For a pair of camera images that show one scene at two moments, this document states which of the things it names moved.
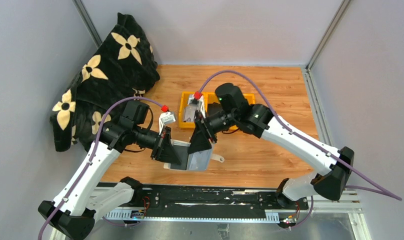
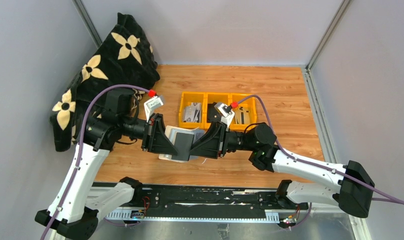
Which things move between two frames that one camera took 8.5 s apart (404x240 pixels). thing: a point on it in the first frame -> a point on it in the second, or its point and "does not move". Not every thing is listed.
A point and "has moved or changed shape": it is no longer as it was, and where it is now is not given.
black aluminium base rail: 210,203 does not move
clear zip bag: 197,161 has moved or changed shape
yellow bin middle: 209,98 does not move
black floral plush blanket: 124,66 does not move
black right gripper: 208,129 -> 221,140
